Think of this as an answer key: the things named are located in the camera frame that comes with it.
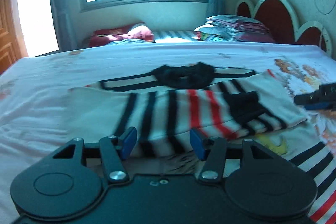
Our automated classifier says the striped knit sweater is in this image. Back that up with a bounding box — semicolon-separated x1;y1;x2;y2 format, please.
66;63;335;223

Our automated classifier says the red heart-shaped headboard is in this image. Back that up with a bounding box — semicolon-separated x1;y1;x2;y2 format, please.
235;0;333;57

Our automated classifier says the stack of folded blankets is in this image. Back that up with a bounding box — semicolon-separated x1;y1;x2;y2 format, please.
194;15;276;43

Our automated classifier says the red pillow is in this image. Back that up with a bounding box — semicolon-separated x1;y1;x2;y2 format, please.
88;22;154;48

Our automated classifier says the striped low mattress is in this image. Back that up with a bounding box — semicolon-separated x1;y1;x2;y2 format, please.
153;31;198;43

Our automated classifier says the brown wooden door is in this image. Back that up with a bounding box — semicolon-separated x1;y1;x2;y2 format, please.
1;0;28;75

